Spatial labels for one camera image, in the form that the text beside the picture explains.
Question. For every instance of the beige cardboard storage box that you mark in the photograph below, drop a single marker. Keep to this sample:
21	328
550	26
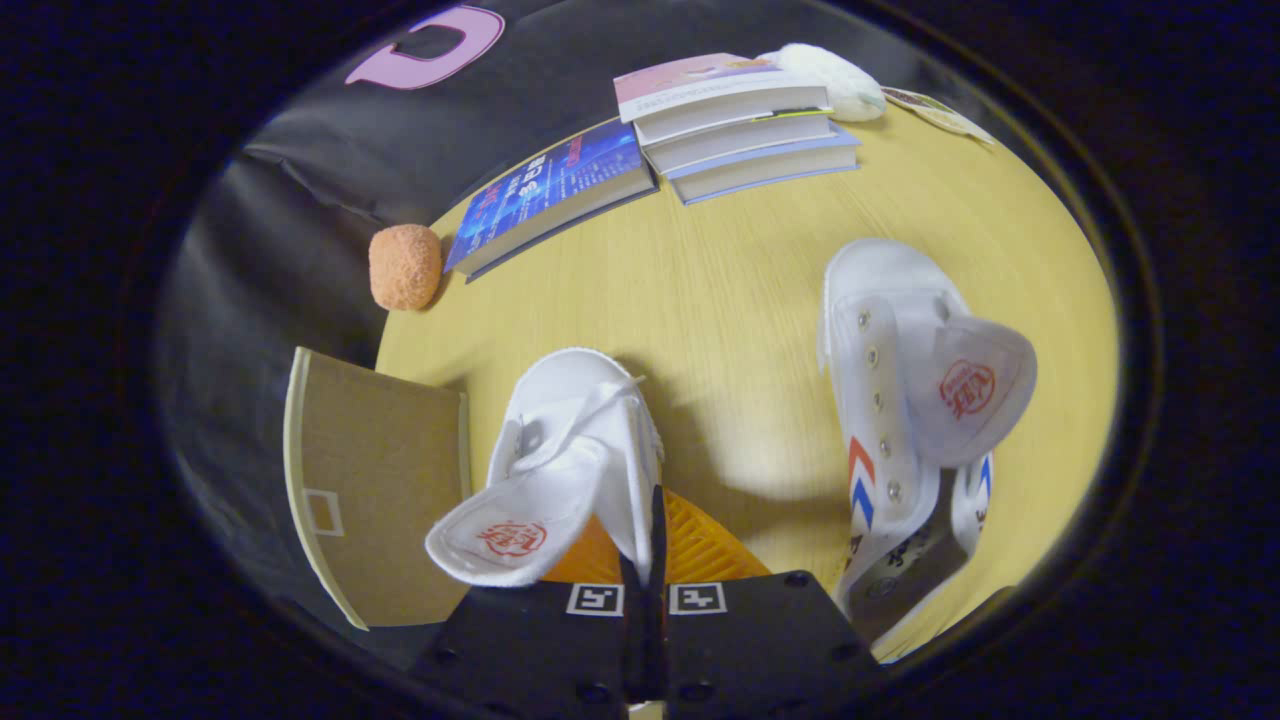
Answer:
390	480

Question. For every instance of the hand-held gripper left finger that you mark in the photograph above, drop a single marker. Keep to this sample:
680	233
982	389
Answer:
540	650

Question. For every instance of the white fuzzy ball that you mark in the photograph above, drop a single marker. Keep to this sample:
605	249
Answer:
835	78

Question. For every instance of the white canvas shoe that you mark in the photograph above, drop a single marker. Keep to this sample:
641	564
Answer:
890	400
575	440

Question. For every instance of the white book with yellow stripe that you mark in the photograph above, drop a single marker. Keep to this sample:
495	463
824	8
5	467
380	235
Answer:
740	135

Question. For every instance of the orange fuzzy ball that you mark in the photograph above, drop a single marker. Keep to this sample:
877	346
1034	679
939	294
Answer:
405	266

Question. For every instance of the pale blue cover book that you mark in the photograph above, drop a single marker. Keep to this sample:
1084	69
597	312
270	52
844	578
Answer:
770	165

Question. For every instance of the pink cover book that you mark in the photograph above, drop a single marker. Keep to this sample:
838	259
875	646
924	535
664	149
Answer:
700	85

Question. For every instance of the sectioned snack dish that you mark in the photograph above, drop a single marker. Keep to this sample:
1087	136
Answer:
940	113

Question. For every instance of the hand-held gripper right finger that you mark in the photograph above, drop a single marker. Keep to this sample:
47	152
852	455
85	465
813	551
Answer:
760	650

